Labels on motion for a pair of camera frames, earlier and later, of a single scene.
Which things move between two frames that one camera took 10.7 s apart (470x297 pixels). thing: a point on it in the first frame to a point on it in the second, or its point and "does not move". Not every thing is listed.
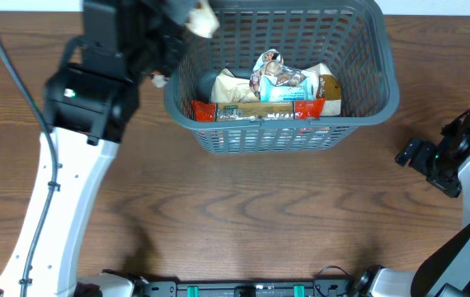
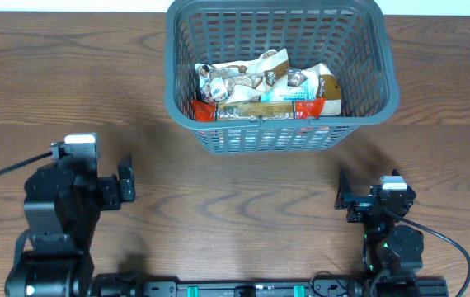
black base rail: (318, 288) does not move
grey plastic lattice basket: (350, 39) does not move
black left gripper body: (157, 51) to (108, 191)
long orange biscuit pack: (205, 111) does not move
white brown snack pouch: (196, 16) to (243, 80)
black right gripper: (415, 153) to (356, 204)
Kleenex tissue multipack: (269, 138) does not move
